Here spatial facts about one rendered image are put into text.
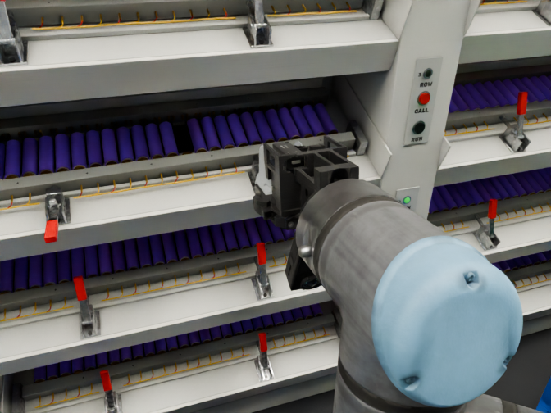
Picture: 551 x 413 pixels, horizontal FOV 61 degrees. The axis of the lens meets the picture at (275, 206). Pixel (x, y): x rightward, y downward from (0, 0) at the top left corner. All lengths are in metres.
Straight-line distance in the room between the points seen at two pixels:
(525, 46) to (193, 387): 0.76
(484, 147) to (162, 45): 0.53
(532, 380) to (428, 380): 0.93
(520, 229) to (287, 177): 0.66
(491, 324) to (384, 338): 0.06
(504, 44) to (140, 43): 0.49
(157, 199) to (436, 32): 0.42
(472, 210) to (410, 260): 0.69
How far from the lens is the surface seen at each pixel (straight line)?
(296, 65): 0.61
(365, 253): 0.31
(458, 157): 0.80
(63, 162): 0.69
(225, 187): 0.66
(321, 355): 0.95
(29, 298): 0.79
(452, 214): 0.94
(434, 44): 0.68
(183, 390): 0.91
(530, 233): 1.03
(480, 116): 0.86
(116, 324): 0.76
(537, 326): 1.31
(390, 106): 0.68
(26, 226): 0.66
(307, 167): 0.45
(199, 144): 0.69
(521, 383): 1.20
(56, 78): 0.57
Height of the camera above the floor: 0.85
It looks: 31 degrees down
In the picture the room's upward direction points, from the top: straight up
